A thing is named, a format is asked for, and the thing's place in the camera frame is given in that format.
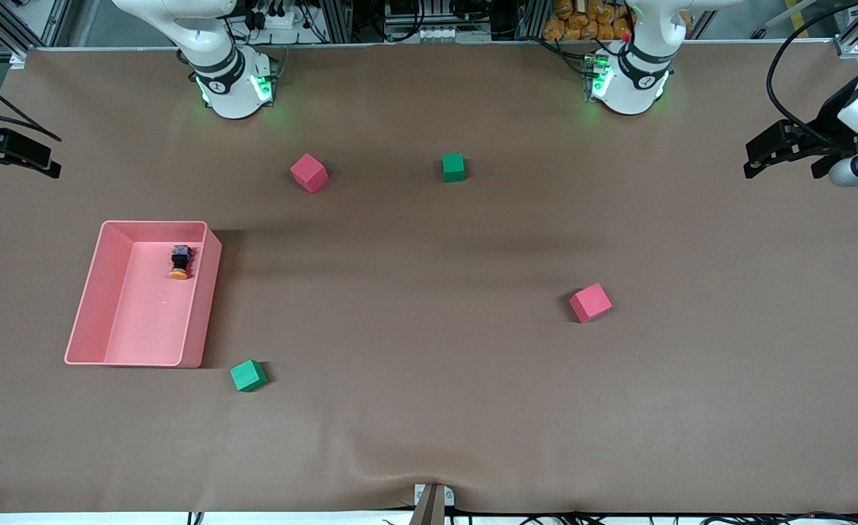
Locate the pink plastic bin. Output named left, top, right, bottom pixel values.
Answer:
left=64, top=220, right=223, bottom=369

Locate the orange packaged items heap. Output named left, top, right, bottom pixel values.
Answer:
left=542, top=0, right=633, bottom=42

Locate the pink foam cube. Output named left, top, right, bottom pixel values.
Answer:
left=569, top=283, right=614, bottom=324
left=289, top=153, right=329, bottom=195

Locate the white power strip with plugs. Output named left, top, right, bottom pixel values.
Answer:
left=246, top=0, right=305, bottom=30

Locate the white connector strip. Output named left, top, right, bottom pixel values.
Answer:
left=385, top=26, right=466, bottom=43

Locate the brown table mat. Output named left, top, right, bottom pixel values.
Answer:
left=0, top=40, right=858, bottom=515

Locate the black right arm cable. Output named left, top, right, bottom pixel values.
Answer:
left=0, top=68, right=63, bottom=143

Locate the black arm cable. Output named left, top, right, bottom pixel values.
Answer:
left=0, top=68, right=63, bottom=143
left=766, top=0, right=858, bottom=147

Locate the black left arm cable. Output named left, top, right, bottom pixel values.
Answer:
left=766, top=0, right=858, bottom=147

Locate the aluminium frame post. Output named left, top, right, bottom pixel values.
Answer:
left=319, top=0, right=354, bottom=44
left=516, top=0, right=552, bottom=41

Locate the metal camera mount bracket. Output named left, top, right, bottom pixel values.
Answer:
left=413, top=483, right=456, bottom=525

